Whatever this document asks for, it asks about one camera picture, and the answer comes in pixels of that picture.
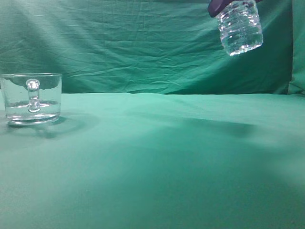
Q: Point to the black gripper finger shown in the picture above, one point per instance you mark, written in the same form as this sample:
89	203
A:
216	6

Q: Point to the clear plastic water bottle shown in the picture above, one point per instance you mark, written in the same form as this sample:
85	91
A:
240	28

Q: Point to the green cloth backdrop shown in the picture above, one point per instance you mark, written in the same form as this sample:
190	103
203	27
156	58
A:
150	46

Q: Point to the green tablecloth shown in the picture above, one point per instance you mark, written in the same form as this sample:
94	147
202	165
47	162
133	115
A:
152	161

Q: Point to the clear glass mug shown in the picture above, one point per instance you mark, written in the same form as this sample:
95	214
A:
31	98

